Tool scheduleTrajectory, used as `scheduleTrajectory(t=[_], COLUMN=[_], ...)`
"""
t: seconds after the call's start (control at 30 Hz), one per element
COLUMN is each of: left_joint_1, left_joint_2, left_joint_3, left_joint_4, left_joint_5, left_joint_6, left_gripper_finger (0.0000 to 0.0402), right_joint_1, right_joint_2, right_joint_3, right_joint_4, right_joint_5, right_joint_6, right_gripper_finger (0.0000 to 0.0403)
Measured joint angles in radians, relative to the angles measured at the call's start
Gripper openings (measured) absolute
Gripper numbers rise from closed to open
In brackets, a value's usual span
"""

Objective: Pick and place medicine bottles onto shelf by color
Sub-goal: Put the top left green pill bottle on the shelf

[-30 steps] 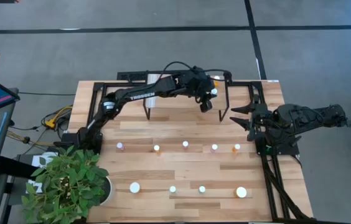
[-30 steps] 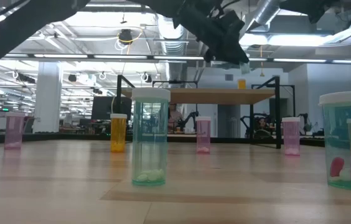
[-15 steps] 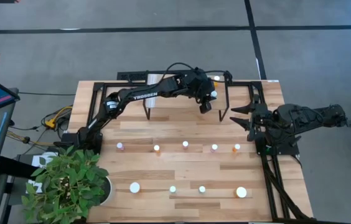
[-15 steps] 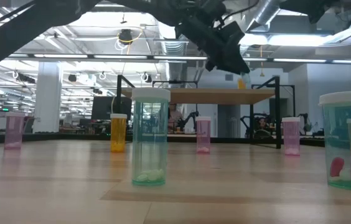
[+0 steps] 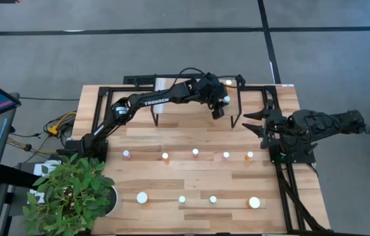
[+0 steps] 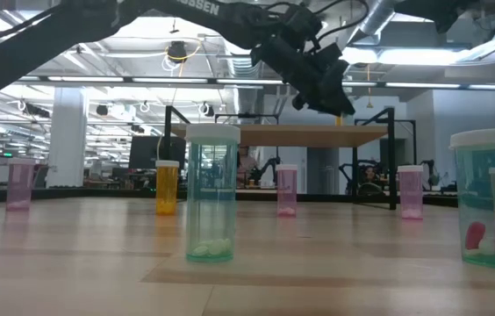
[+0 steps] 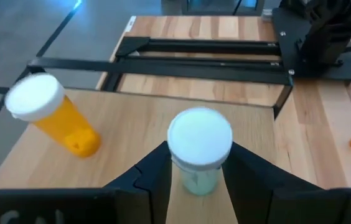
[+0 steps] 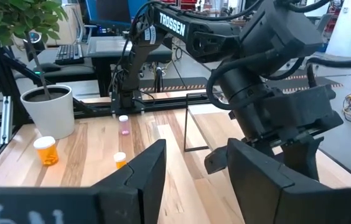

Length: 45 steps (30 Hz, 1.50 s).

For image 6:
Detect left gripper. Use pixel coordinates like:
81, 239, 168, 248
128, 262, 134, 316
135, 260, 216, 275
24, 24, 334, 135
250, 35, 356, 118

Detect small pink medicine bottle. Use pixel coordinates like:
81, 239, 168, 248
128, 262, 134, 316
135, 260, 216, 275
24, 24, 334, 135
275, 163, 299, 218
5, 157, 37, 212
397, 164, 425, 220

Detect teal bottle with coloured pills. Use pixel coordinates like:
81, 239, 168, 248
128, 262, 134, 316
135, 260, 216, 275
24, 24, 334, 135
448, 127, 495, 271

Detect wooden shelf black metal legs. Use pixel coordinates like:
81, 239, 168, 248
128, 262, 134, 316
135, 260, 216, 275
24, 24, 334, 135
163, 104, 418, 211

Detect yellow hanging pendant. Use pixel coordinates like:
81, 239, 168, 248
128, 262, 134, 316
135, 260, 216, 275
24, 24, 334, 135
364, 63, 374, 110

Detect person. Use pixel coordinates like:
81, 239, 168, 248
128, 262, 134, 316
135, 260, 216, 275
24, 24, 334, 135
236, 145, 260, 188
359, 164, 383, 194

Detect green bottle with white pills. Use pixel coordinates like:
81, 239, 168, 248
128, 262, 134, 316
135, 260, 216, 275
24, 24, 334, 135
184, 123, 241, 264

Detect long rig light bar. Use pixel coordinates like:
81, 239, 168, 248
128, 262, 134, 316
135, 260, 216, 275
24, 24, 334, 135
12, 75, 495, 91

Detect black monitor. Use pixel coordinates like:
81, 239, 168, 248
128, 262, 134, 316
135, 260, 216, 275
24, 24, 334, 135
127, 135, 187, 171

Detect white square column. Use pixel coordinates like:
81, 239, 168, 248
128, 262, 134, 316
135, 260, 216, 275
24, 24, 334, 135
45, 86, 90, 189

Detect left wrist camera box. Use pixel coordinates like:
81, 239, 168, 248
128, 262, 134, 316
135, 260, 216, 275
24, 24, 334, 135
276, 4, 324, 45

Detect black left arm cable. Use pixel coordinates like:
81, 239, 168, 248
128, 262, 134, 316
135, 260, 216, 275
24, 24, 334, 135
264, 0, 370, 52

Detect silver ventilation duct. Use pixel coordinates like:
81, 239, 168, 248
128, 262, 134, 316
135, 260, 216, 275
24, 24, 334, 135
346, 0, 406, 45

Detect black hanging camera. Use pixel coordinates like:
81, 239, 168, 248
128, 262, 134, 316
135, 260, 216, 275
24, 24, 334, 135
166, 39, 190, 63

